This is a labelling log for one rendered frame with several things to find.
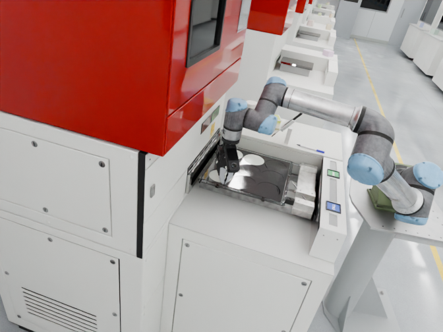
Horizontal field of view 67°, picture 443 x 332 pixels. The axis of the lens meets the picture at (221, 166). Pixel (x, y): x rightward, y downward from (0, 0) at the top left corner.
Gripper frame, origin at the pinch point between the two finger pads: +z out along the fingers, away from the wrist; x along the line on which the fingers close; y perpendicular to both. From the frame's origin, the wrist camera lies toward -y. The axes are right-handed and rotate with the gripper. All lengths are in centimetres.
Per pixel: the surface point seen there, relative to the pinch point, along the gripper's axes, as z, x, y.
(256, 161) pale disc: 1.3, -20.7, 18.9
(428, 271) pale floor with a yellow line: 91, -172, 15
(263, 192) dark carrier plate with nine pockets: 1.4, -15.8, -5.2
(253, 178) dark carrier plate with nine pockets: 1.3, -14.6, 4.9
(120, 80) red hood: -49, 40, -26
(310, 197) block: 1.4, -35.9, -9.4
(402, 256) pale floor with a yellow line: 91, -161, 30
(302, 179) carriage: 3.3, -39.9, 6.5
